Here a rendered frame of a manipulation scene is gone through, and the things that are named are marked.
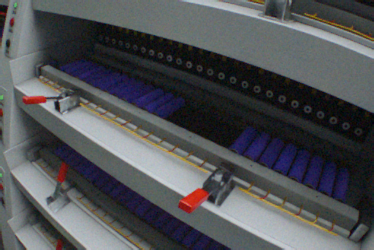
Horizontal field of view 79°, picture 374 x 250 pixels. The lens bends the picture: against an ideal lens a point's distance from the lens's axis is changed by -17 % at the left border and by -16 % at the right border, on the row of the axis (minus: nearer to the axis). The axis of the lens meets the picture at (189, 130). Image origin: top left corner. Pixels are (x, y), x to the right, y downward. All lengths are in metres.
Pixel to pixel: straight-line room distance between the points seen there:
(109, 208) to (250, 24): 0.37
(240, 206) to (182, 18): 0.21
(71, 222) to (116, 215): 0.08
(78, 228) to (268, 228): 0.33
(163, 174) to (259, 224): 0.12
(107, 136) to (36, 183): 0.26
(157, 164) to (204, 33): 0.16
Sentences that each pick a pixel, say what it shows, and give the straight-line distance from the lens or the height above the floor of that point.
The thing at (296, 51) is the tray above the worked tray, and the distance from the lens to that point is 0.24.
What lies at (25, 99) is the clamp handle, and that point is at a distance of 0.39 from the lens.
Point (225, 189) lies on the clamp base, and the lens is 0.29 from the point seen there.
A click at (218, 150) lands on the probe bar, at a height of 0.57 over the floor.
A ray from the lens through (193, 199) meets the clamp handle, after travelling 0.23.
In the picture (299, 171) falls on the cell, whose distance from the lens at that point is 0.33.
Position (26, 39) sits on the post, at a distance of 0.55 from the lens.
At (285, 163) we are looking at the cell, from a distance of 0.34.
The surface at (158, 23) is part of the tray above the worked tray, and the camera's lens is 0.30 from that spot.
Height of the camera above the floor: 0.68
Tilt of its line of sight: 17 degrees down
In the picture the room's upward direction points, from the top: 17 degrees clockwise
